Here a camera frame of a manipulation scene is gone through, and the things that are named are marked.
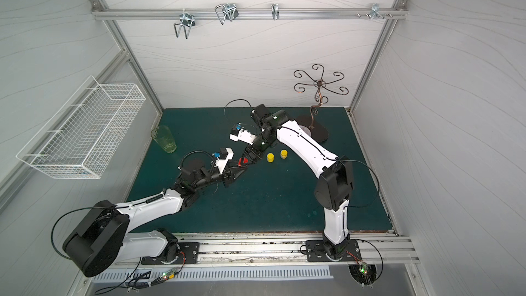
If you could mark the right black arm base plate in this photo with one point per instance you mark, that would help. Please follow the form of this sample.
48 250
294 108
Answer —
321 251

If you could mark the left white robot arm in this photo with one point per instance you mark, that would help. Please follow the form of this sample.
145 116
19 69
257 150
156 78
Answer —
106 235

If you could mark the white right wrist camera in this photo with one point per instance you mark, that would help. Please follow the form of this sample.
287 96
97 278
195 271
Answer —
238 133

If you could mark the aluminium top rail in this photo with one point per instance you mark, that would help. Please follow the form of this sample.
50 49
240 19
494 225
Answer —
245 14

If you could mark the small metal clip hook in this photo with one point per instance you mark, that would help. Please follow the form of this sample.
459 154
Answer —
275 12

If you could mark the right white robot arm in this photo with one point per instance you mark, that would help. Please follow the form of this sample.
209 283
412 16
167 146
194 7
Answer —
334 175

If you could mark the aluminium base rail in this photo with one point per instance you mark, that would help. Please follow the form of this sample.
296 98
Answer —
273 249

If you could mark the double prong metal hook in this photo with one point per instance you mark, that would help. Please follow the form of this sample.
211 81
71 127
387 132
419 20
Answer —
185 25

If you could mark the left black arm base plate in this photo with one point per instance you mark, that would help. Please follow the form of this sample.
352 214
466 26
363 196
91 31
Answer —
182 253

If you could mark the white wire basket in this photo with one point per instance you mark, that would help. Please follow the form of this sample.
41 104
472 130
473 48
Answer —
80 139

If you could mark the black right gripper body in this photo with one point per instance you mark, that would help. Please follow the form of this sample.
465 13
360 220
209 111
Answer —
253 150

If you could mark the white vent strip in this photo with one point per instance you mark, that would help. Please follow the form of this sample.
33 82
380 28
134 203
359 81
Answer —
209 274

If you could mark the metal bracket hook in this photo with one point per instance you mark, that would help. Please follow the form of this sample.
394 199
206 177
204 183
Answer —
374 14

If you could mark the wire loop metal hook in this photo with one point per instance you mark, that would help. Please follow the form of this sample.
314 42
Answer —
226 12

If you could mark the red paint jar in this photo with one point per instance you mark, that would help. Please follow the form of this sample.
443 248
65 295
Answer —
243 162

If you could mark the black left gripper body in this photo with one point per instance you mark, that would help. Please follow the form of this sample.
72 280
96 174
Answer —
226 173

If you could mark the bronze scroll jewelry stand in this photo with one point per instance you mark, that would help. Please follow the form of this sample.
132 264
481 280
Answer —
308 123

